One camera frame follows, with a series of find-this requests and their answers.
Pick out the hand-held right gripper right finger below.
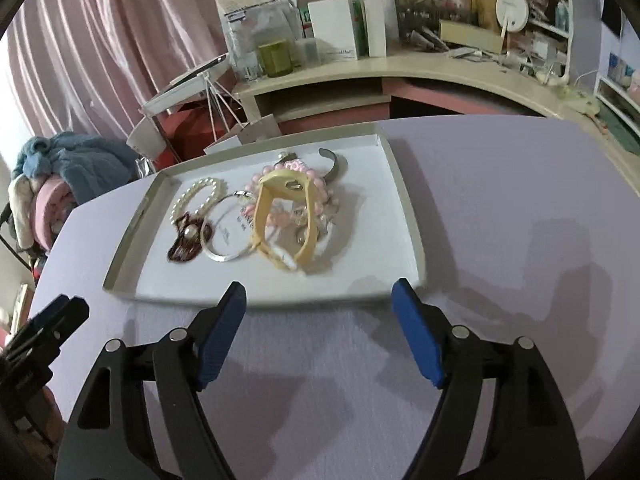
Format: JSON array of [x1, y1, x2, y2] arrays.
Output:
[[391, 277, 586, 480]]

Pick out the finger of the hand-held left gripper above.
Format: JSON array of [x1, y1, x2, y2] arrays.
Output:
[[25, 294, 71, 333], [45, 299, 91, 356]]

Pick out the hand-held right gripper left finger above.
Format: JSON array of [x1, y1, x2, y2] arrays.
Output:
[[54, 281, 247, 480]]

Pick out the thin silver bangle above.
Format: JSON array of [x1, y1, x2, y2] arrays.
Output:
[[202, 191, 261, 263]]

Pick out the dark red bead bracelet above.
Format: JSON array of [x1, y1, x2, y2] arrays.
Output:
[[166, 212, 213, 262]]

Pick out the white jewelry tray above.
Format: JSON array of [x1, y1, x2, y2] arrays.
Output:
[[102, 132, 427, 309]]

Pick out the yellow watch band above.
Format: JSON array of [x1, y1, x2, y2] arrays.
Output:
[[252, 169, 321, 272]]

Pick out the pink bead bracelet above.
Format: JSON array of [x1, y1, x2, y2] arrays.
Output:
[[251, 157, 341, 226]]

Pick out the pink blanket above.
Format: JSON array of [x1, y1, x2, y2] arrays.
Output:
[[30, 180, 81, 251]]

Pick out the blue fleece blanket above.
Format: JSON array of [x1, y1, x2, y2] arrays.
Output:
[[12, 131, 138, 206]]

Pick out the silver cuff bangle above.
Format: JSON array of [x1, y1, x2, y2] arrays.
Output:
[[318, 148, 349, 181]]

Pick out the beige corner desk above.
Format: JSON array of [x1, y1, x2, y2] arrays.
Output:
[[232, 52, 640, 181]]

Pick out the pink curtain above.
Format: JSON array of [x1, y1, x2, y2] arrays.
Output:
[[7, 0, 321, 171]]

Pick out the olive green glass jar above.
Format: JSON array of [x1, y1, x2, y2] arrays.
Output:
[[258, 41, 293, 78]]

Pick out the white power strip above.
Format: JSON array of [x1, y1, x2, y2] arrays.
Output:
[[560, 87, 601, 116]]

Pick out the beige flat box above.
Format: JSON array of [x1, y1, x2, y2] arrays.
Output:
[[440, 20, 506, 53]]

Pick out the tall narrow white box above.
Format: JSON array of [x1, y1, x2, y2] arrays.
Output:
[[363, 0, 389, 58]]

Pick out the white cardboard box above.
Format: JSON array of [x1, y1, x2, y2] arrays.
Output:
[[307, 0, 360, 62]]

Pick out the round white mirror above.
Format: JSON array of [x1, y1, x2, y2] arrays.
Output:
[[495, 0, 531, 41]]

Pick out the white pearl bracelet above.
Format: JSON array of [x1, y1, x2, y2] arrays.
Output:
[[170, 176, 224, 226]]

